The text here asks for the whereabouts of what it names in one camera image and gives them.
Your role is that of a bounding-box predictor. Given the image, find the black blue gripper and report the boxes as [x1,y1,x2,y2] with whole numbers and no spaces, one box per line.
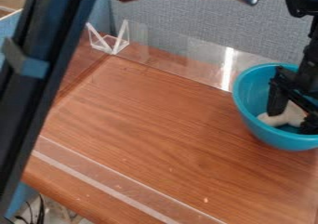
[268,26,318,135]

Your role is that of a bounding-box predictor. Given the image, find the clear acrylic barrier frame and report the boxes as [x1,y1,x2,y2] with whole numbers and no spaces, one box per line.
[30,19,266,224]

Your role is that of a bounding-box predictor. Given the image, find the black cables under table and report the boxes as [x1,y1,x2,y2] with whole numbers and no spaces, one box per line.
[0,193,47,224]

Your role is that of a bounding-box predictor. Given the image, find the white brown toy mushroom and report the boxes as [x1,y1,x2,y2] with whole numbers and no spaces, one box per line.
[257,101,308,127]

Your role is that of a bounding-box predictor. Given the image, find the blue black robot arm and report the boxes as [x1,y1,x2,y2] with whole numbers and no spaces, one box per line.
[0,0,318,224]

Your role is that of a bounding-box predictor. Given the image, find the blue plastic bowl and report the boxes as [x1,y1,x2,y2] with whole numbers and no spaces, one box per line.
[233,62,318,152]

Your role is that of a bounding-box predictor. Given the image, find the wooden shelf unit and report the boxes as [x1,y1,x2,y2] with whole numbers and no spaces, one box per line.
[0,0,29,20]

